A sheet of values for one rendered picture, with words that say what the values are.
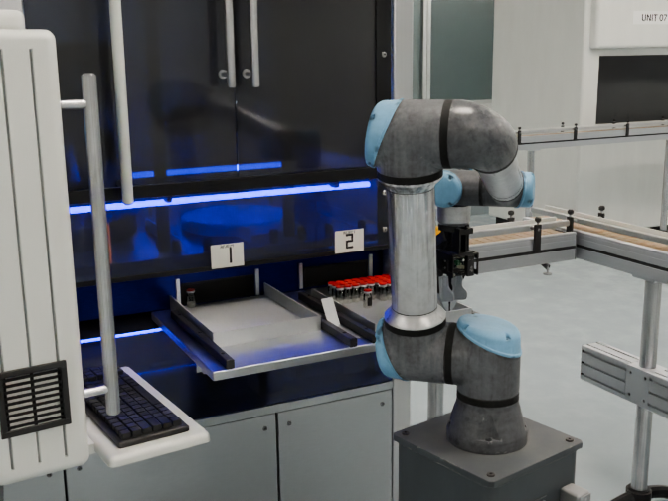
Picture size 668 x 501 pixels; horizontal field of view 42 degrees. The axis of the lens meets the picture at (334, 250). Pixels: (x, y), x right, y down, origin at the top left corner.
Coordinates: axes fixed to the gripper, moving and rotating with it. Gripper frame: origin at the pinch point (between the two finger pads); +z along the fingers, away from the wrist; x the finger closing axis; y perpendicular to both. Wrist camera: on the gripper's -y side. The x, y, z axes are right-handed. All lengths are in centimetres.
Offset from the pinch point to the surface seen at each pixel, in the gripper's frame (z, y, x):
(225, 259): -8, -36, -42
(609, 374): 43, -34, 86
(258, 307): 4.3, -33.5, -34.1
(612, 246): 0, -33, 82
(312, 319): 1.7, -10.0, -30.1
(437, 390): 45, -51, 31
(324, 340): 4.7, -3.2, -30.4
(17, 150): -43, 19, -94
